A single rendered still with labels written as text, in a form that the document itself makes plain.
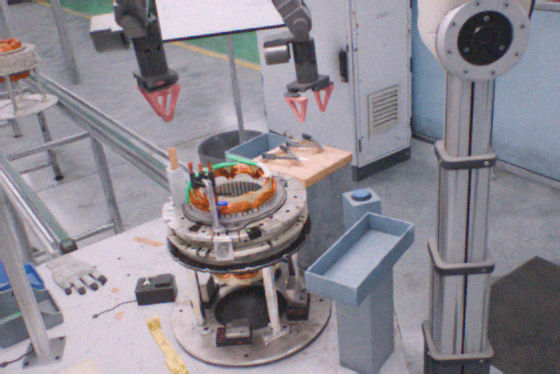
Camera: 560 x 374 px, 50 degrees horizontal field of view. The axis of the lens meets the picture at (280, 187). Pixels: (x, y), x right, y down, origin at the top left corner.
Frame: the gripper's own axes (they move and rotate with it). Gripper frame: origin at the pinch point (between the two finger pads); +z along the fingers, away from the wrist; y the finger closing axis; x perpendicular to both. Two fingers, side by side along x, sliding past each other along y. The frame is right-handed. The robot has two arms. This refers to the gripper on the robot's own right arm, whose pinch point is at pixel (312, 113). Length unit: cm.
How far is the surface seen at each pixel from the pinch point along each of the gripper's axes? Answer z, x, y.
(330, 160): 10.3, 7.8, 3.6
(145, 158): 37, -104, -7
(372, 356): 33, 43, 36
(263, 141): 11.6, -20.8, 0.2
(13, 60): 3, -203, -5
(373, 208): 15.8, 26.1, 10.9
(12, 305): 32, -43, 75
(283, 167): 9.8, 0.2, 13.2
